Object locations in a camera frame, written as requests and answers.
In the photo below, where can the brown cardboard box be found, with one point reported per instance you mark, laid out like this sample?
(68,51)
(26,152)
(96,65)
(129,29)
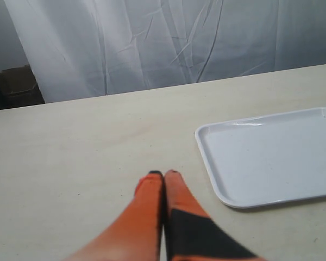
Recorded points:
(19,88)

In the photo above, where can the white backdrop curtain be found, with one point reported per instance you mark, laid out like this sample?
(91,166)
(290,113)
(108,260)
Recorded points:
(82,49)

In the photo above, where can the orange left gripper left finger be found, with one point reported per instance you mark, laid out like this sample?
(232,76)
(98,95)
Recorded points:
(136,233)

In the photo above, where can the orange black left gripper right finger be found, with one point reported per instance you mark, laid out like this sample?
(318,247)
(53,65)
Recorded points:
(190,232)

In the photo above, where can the white plastic tray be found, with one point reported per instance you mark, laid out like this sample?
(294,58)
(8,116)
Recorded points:
(266,160)

